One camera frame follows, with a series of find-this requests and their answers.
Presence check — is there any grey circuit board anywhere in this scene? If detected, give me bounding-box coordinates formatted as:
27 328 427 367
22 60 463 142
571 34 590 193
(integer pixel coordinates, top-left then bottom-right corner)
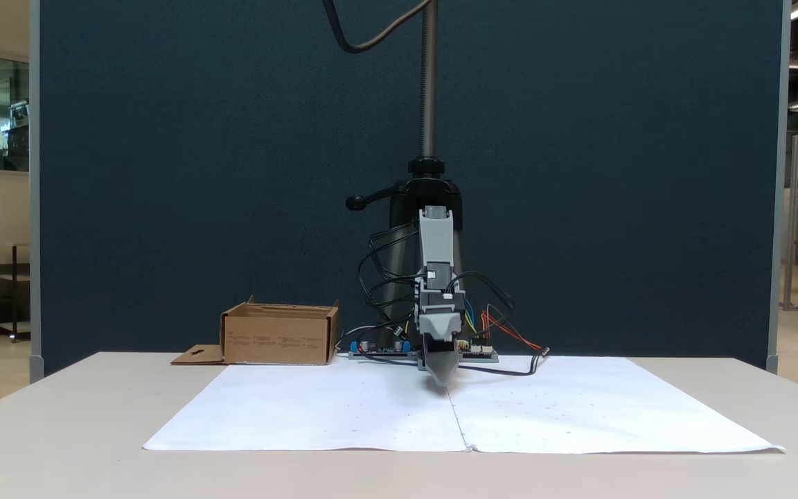
458 342 500 364

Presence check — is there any black elbow motor cable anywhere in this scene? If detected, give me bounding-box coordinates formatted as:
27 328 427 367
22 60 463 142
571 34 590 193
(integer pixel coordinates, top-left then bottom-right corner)
357 225 423 328

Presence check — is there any dark blue partition panel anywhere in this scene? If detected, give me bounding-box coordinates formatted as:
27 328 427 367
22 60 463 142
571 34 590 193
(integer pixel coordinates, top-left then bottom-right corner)
29 0 791 384

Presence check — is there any black cable with white connector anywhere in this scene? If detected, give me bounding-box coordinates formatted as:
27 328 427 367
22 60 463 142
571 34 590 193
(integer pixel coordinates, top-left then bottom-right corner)
460 346 551 378

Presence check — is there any white paper sheet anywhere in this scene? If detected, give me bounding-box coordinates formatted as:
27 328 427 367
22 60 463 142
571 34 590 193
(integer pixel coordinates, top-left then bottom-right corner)
142 363 470 453
442 356 786 455

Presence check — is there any black base cable bundle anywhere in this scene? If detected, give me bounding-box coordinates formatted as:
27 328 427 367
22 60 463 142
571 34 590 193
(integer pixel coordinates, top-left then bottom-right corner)
335 315 420 362

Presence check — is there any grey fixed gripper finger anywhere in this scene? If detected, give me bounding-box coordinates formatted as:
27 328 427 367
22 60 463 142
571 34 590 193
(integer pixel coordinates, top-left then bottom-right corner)
421 337 461 388

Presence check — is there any black camera cable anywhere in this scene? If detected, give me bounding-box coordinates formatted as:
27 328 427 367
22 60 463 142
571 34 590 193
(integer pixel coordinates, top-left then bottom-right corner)
321 0 435 55

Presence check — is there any brown cardboard box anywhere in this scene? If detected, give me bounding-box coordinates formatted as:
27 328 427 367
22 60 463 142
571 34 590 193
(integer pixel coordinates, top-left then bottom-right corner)
170 295 342 367

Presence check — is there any framed wall window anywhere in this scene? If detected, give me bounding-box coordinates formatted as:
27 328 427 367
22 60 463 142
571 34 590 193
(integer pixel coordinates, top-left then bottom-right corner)
0 46 31 180

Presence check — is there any black gripper motor cable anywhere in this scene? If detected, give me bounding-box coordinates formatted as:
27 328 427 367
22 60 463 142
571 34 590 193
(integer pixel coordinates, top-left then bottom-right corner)
454 271 515 331

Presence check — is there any orange red wire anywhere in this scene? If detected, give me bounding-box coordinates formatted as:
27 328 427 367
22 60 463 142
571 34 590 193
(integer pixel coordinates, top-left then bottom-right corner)
480 308 544 352

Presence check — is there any black camera stand with pole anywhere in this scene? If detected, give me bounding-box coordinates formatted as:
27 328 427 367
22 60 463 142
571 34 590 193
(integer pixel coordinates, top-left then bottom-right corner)
345 0 466 331

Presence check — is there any blue circuit board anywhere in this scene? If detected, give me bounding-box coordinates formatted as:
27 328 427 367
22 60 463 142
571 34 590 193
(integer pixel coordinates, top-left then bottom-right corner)
348 338 419 360

